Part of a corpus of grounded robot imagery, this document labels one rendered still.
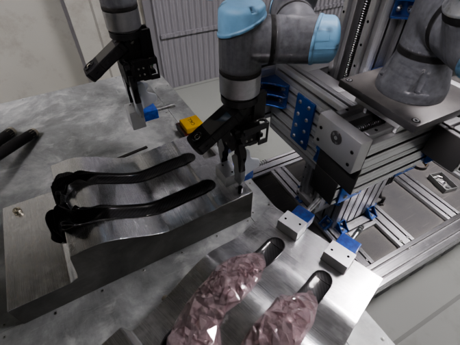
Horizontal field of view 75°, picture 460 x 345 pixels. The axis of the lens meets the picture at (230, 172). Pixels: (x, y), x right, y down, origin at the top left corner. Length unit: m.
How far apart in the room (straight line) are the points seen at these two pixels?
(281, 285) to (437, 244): 1.18
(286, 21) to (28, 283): 0.64
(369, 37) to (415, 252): 0.96
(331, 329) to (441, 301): 1.26
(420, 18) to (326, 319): 0.57
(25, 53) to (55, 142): 1.66
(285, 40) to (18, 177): 0.79
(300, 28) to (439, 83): 0.37
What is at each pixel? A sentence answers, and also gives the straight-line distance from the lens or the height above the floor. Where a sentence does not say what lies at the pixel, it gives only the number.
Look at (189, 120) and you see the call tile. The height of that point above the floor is 0.84.
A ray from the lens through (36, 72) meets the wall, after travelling 2.75.
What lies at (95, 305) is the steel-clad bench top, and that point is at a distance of 0.69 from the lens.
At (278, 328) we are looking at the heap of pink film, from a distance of 0.51.
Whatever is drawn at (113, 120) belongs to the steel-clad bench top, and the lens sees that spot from 1.11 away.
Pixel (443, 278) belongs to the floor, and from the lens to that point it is 1.87.
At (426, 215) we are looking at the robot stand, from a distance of 1.77.
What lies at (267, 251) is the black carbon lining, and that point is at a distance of 0.64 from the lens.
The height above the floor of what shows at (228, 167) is 0.92.
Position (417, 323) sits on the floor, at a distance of 1.68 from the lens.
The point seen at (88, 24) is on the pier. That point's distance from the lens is 2.49.
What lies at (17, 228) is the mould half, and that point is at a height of 0.86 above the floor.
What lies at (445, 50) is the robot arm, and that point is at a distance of 0.65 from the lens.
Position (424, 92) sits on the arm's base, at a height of 1.07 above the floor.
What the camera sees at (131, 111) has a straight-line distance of 0.83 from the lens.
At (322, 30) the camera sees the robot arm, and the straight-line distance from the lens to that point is 0.53.
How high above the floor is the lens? 1.39
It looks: 45 degrees down
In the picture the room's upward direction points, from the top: straight up
